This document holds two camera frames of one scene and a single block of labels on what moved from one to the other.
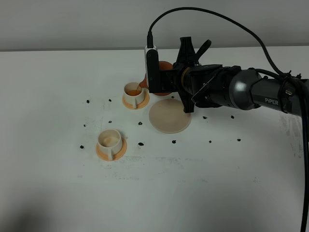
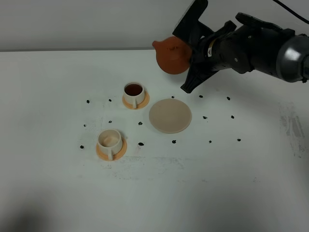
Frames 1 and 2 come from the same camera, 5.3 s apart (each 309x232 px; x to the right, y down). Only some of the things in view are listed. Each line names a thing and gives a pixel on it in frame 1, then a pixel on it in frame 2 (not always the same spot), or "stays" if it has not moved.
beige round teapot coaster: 167,115 stays
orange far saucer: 140,106 stays
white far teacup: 133,94 stays
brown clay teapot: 163,65 to 173,55
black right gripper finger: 188,102 to 195,76
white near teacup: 109,141 stays
